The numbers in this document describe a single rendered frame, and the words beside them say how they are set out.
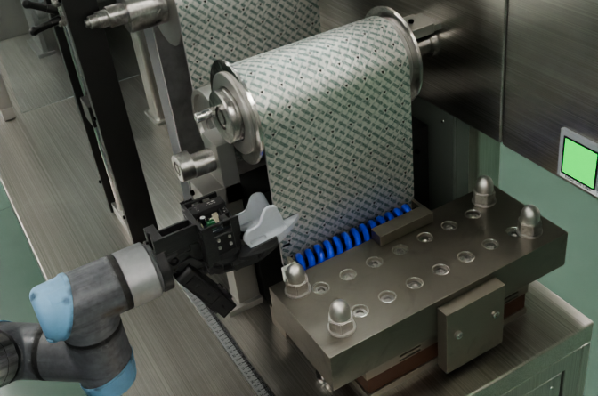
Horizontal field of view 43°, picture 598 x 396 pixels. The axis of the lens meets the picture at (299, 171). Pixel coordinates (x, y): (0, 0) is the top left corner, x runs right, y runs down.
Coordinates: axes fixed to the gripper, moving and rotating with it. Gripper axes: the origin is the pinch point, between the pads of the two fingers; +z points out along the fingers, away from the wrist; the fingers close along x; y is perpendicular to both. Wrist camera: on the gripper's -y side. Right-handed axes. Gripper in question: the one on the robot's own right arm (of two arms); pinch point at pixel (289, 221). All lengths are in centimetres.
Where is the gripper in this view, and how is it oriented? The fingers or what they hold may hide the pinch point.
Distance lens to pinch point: 106.4
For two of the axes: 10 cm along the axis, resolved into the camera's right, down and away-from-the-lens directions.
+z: 8.6, -3.6, 3.7
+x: -5.0, -4.3, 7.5
